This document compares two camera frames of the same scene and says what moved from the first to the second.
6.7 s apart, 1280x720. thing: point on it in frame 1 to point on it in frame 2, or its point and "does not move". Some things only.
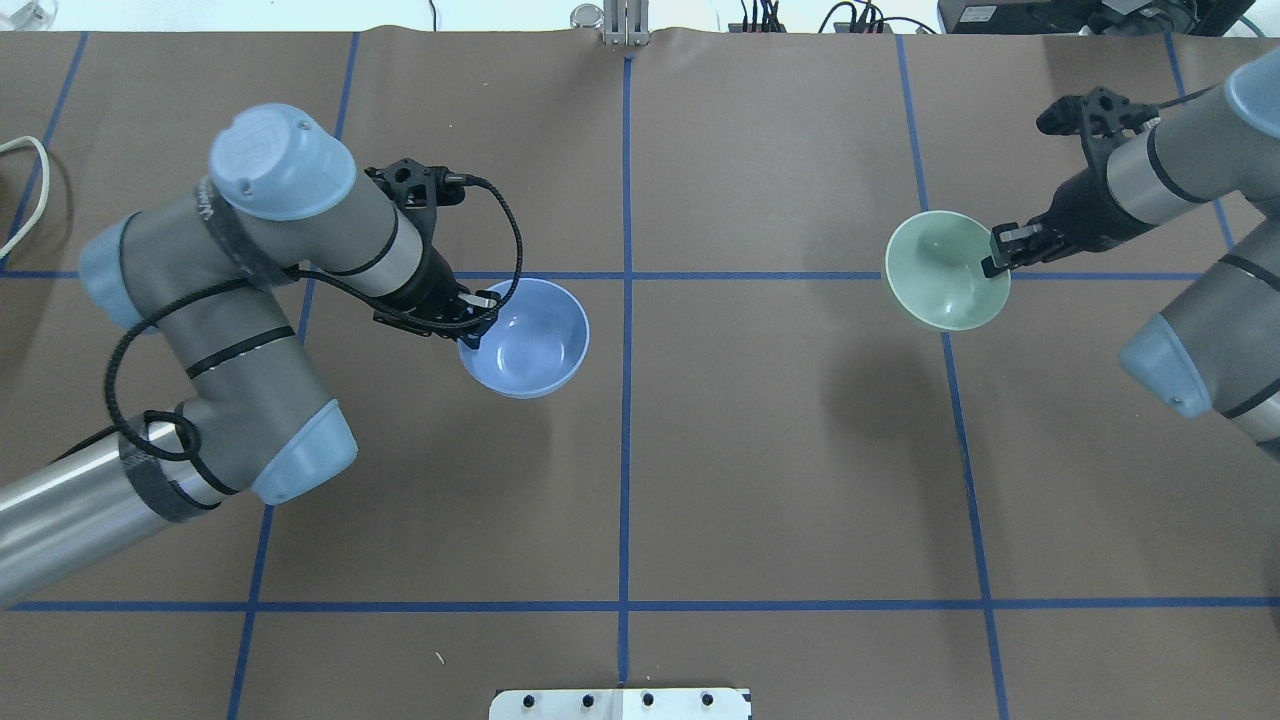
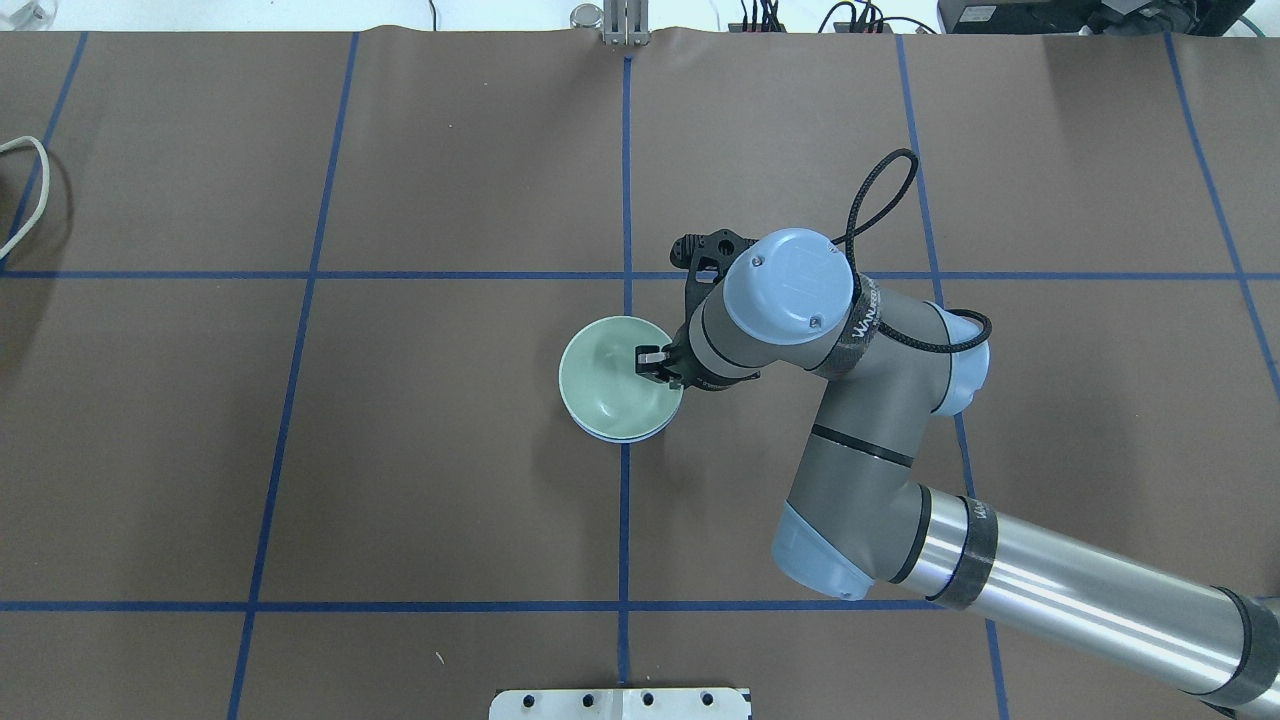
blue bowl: (535, 347) to (631, 439)
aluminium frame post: (626, 22) does not move
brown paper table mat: (769, 474) does not move
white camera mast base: (620, 704) does not move
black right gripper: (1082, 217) to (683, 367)
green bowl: (934, 271) to (601, 388)
